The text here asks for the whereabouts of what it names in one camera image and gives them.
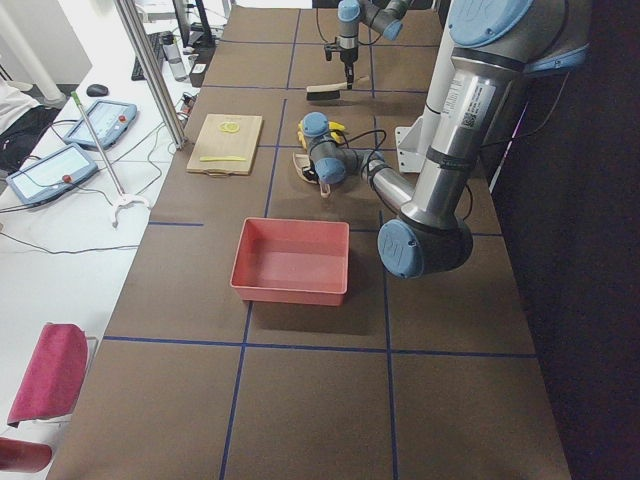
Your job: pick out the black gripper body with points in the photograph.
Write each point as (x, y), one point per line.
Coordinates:
(311, 174)
(347, 57)

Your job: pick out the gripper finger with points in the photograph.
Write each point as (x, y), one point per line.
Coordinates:
(349, 76)

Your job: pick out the beige plastic dustpan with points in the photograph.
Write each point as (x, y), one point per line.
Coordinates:
(299, 160)

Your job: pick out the black bristle hand brush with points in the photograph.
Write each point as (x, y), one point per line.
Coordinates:
(332, 91)

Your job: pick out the yellow toy lemon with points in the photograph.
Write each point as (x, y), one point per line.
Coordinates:
(337, 137)

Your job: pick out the yellow toy corn cob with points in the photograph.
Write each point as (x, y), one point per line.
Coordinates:
(336, 127)

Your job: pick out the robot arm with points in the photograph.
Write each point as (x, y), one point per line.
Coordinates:
(386, 21)
(486, 46)

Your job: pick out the pink plastic bin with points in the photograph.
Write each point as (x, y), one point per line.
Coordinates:
(292, 261)

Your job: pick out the lemon slice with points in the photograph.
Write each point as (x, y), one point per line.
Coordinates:
(233, 132)
(229, 126)

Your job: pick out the wooden cutting board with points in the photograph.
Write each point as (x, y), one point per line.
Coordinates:
(212, 142)

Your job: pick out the white mounting pillar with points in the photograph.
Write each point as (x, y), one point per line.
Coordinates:
(412, 142)

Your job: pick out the yellow toy knife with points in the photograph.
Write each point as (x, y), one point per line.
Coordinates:
(228, 158)

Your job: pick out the water bottle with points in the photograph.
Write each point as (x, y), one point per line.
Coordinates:
(173, 57)

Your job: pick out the white reacher grabber stick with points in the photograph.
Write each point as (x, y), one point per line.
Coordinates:
(124, 199)

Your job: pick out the far teach pendant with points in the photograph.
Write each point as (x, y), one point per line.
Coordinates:
(110, 120)

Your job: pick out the teach pendant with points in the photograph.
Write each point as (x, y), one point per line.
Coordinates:
(52, 176)
(110, 120)

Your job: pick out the black computer mouse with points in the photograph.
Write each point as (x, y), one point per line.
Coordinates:
(97, 90)

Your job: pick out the near teach pendant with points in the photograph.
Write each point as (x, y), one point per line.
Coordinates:
(52, 176)

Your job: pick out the red cloth chair back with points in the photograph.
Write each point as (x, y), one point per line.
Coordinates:
(49, 389)

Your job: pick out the aluminium frame post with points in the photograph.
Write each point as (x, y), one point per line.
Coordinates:
(142, 48)

